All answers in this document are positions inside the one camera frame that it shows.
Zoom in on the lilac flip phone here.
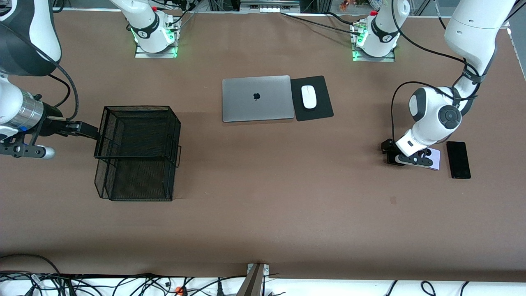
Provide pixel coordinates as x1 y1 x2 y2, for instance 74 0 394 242
427 147 441 171

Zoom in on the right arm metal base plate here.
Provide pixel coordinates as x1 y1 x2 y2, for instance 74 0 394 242
135 41 178 59

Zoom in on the short black table cable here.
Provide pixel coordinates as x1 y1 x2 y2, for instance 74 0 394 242
327 12 363 26

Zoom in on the thick black floor cable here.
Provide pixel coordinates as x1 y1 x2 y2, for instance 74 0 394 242
0 254 62 276

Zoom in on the large black smartphone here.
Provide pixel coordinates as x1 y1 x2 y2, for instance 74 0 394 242
446 141 472 180

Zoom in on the long black table cable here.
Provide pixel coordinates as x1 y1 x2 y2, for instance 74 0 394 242
281 12 358 33

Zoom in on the black looped floor cable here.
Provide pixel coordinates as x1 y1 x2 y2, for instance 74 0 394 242
111 276 173 296
181 276 247 296

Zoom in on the black mesh two-tier organizer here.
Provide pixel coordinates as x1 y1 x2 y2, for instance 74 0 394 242
94 106 182 202

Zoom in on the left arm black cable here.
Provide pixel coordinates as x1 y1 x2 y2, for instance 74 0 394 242
390 0 491 142

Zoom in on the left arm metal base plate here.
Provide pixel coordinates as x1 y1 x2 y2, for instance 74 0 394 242
352 46 396 63

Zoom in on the grey metal camera post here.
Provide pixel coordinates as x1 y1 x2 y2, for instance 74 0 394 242
236 263 270 296

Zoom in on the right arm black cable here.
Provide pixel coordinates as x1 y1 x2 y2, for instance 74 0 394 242
0 21 79 121

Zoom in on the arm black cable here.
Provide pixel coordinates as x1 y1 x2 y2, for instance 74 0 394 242
390 0 491 142
0 21 79 121

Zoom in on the white computer mouse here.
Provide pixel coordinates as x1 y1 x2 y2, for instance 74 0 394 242
301 85 317 109

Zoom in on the silver closed laptop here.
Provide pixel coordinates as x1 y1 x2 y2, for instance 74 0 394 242
222 75 295 123

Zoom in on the black mouse pad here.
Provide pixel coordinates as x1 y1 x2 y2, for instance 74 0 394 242
290 75 334 122

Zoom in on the black base cable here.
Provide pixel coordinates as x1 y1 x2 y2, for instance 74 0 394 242
164 0 198 29

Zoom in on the silver box on frame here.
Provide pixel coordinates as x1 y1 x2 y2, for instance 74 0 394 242
240 0 300 13

